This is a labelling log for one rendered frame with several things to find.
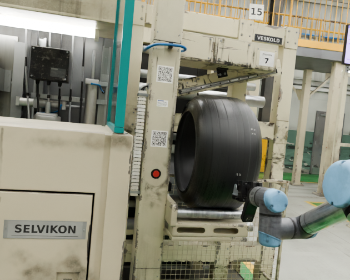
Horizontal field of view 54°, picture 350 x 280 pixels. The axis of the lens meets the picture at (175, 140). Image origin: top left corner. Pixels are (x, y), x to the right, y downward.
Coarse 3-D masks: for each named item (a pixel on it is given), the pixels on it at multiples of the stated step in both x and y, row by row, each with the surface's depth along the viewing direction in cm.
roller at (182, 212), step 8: (184, 208) 153; (192, 208) 154; (200, 208) 155; (208, 208) 157; (184, 216) 152; (192, 216) 153; (200, 216) 153; (208, 216) 154; (216, 216) 155; (224, 216) 156; (232, 216) 157; (240, 216) 158
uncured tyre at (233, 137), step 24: (216, 96) 161; (192, 120) 188; (216, 120) 145; (240, 120) 148; (192, 144) 194; (216, 144) 141; (240, 144) 143; (192, 168) 192; (216, 168) 141; (240, 168) 143; (192, 192) 150; (216, 192) 146
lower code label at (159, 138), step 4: (152, 132) 154; (156, 132) 154; (160, 132) 154; (164, 132) 155; (152, 136) 154; (156, 136) 154; (160, 136) 154; (164, 136) 155; (152, 140) 154; (156, 140) 154; (160, 140) 155; (164, 140) 155; (152, 144) 154; (156, 144) 154; (160, 144) 155; (164, 144) 155
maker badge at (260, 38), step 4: (256, 36) 222; (260, 36) 223; (264, 36) 223; (268, 36) 224; (272, 36) 225; (256, 40) 222; (260, 40) 223; (264, 40) 224; (268, 40) 224; (272, 40) 225; (276, 40) 225; (280, 40) 226; (280, 44) 226
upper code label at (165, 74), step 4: (160, 68) 152; (164, 68) 153; (168, 68) 153; (172, 68) 154; (160, 72) 152; (164, 72) 153; (168, 72) 153; (172, 72) 154; (160, 76) 153; (164, 76) 153; (168, 76) 153; (172, 76) 154; (156, 80) 152; (160, 80) 153; (164, 80) 153; (168, 80) 153; (172, 80) 154
